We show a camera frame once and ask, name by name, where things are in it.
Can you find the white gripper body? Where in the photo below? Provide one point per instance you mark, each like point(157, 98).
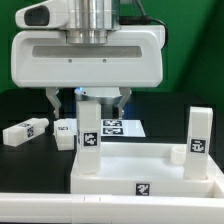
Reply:
point(131, 57)

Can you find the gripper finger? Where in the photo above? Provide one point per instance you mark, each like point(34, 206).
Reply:
point(125, 93)
point(51, 93)

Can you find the white desk top tray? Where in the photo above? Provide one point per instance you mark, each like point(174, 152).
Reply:
point(146, 169)

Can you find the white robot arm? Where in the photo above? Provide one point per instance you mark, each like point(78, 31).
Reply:
point(88, 44)

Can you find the paper sheet with markers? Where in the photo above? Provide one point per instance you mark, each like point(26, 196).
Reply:
point(122, 128)

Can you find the white front fence bar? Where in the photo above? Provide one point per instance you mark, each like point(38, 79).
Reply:
point(107, 209)

